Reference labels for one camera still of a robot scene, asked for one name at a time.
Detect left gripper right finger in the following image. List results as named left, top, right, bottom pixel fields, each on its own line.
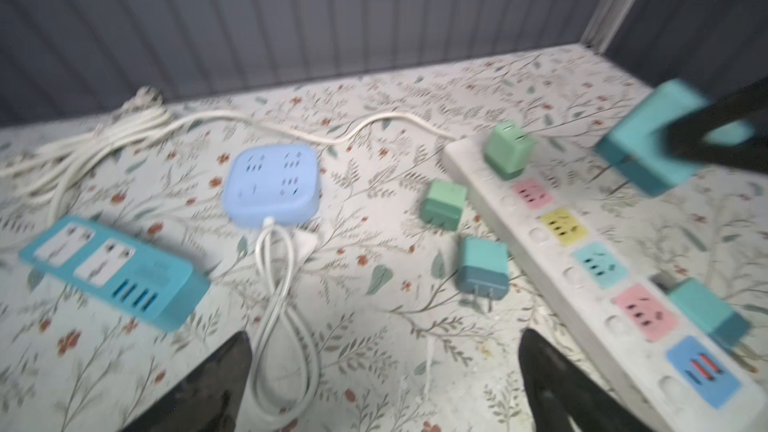
left=518, top=328, right=649, bottom=431

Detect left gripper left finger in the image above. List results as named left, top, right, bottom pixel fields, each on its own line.
left=123, top=331, right=253, bottom=432

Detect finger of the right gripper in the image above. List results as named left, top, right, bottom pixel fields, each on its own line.
left=662, top=78, right=767, bottom=174

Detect teal plug adapter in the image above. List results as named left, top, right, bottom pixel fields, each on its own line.
left=456, top=236, right=510, bottom=313
left=595, top=79, right=720, bottom=197
left=650, top=272, right=751, bottom=351

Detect long white power strip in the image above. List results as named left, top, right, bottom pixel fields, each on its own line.
left=442, top=133, right=767, bottom=431

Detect green plug adapter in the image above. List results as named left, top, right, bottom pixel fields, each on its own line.
left=484, top=121, right=536, bottom=181
left=419, top=180, right=467, bottom=231

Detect teal small power strip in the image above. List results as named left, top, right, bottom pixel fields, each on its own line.
left=19, top=215, right=210, bottom=332

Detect blue square power socket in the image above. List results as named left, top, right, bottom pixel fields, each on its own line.
left=222, top=144, right=320, bottom=229

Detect blue socket white cable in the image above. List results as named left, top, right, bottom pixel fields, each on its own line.
left=245, top=215, right=322, bottom=415

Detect white power strip cable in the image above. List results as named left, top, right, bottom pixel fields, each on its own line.
left=0, top=85, right=457, bottom=223

